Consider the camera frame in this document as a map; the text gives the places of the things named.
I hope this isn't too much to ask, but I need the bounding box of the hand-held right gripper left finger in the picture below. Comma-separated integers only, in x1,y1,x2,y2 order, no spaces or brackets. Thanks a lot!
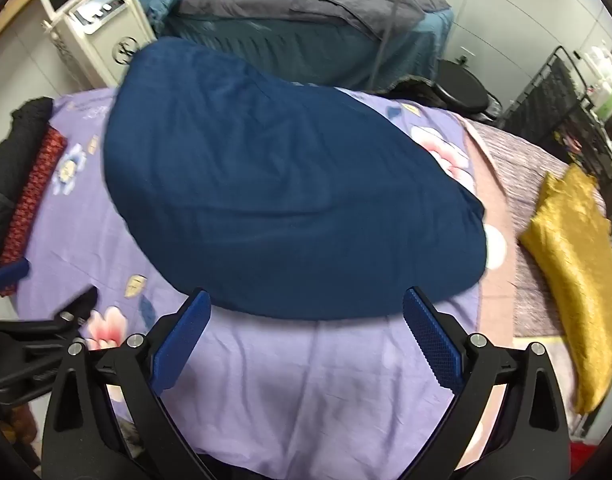
42,287,217,480

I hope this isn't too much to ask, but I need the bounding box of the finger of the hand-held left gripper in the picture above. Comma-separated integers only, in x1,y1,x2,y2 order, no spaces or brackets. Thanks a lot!
53,285,100,327
0,257,32,287

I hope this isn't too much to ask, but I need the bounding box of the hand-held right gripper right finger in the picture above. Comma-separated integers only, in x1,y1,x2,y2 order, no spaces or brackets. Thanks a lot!
401,286,572,480

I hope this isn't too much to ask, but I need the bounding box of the navy blue garment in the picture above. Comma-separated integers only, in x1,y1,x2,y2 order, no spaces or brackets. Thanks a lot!
102,36,489,322

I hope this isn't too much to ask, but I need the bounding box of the red patterned cloth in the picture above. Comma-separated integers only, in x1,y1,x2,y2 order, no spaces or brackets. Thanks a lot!
0,127,69,298

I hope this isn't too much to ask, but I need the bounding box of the black garment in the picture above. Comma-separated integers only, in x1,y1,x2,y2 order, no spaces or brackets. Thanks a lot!
0,97,54,271

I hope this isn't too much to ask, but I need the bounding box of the purple floral bedsheet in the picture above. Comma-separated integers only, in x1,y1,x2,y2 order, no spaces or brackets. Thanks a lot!
16,87,487,480

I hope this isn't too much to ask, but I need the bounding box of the gold satin cloth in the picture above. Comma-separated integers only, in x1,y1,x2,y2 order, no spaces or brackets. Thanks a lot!
517,164,612,416

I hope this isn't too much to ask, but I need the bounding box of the pink grey blanket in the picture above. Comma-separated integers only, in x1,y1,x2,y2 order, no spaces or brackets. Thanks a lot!
461,120,612,461

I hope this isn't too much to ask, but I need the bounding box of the white device cabinet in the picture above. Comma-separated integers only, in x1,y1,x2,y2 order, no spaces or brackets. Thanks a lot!
36,0,159,91

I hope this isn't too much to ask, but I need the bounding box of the black round stool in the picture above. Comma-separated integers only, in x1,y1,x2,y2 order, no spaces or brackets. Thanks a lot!
431,57,502,121

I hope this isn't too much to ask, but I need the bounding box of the black metal rack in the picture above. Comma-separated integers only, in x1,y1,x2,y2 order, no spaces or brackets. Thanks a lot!
498,46,612,196

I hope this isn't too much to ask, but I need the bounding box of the green bottle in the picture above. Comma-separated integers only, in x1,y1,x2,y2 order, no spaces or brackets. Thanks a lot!
593,77,612,118

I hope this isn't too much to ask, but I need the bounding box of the slim metal pole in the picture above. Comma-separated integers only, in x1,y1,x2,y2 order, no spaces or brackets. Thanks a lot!
373,0,404,88

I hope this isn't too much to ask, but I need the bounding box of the white bottle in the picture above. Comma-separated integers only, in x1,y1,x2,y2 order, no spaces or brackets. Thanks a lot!
583,46,612,91

